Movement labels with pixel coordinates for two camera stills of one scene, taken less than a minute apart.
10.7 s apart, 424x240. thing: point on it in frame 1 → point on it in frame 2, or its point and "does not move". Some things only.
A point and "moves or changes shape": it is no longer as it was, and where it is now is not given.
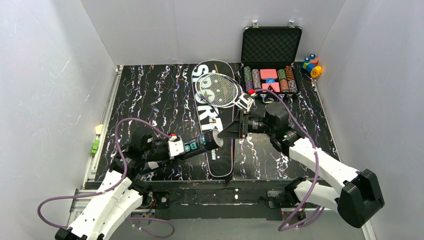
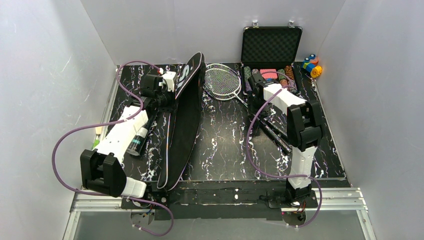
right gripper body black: [244, 125] → [253, 79]
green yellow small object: [98, 129] does not move
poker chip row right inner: [283, 82] does not move
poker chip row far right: [292, 84] does not move
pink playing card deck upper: [268, 73] does not move
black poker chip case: [268, 55] does not move
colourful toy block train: [310, 65] does not move
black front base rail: [256, 200] does not move
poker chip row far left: [248, 78] does not move
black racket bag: [207, 118] → [183, 123]
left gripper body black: [164, 151] → [166, 104]
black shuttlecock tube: [209, 140] moves or changes shape
